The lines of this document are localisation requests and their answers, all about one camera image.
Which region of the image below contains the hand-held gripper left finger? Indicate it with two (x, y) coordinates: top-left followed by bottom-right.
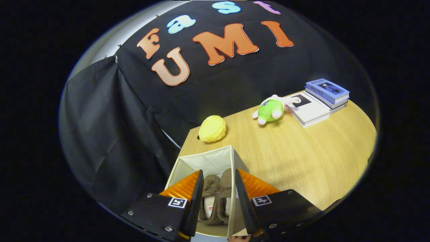
(121, 170), (204, 241)

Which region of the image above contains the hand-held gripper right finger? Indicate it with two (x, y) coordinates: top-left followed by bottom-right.
(235, 169), (323, 237)

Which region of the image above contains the brown fuzzy slipper shoe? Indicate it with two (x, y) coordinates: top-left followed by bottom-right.
(215, 168), (233, 224)
(199, 174), (220, 225)

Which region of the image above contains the grey fabric storage box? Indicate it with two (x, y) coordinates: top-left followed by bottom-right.
(165, 145), (251, 237)

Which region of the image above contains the yellow round squishy toy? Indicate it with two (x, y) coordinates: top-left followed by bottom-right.
(198, 115), (227, 143)

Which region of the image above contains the green and pink plush toy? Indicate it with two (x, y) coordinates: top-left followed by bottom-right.
(252, 94), (302, 125)

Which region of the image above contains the black backdrop cloth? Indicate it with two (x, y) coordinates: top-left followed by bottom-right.
(59, 0), (380, 212)

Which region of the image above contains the white book with blue spine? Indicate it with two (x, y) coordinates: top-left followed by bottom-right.
(304, 89), (348, 114)

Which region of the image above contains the blue cover book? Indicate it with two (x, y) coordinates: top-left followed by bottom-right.
(305, 78), (350, 105)

